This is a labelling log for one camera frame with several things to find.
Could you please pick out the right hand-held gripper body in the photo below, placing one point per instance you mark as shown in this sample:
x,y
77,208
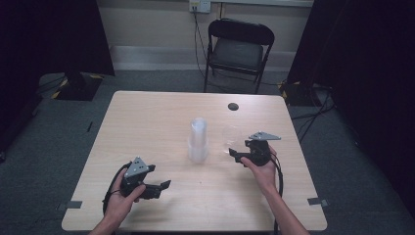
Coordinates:
x,y
260,151

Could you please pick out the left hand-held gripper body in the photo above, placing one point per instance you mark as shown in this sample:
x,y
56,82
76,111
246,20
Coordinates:
x,y
135,171

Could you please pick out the transparent disposable cup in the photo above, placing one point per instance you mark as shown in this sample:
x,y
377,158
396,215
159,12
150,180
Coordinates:
x,y
232,138

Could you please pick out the stack of clear plastic cups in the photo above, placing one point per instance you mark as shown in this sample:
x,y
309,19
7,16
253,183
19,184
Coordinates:
x,y
198,140

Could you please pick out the person's right hand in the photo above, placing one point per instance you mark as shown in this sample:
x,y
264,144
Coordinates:
x,y
262,174

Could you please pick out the person's left hand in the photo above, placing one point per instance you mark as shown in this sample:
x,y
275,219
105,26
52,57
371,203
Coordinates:
x,y
122,204

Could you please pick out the round black table grommet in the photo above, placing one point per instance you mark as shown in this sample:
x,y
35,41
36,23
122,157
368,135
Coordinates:
x,y
233,106

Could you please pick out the black stand base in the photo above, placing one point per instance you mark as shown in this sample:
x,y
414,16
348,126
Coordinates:
x,y
295,93
80,86

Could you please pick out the grey tape strip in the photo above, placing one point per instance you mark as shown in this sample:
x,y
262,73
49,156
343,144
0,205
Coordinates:
x,y
316,201
72,205

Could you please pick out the black folding chair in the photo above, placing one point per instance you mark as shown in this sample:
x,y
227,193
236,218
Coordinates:
x,y
239,49

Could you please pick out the dark curtain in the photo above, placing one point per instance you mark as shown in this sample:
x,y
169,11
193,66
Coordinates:
x,y
365,65
49,36

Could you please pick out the white wall socket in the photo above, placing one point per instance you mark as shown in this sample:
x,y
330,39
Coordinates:
x,y
199,6

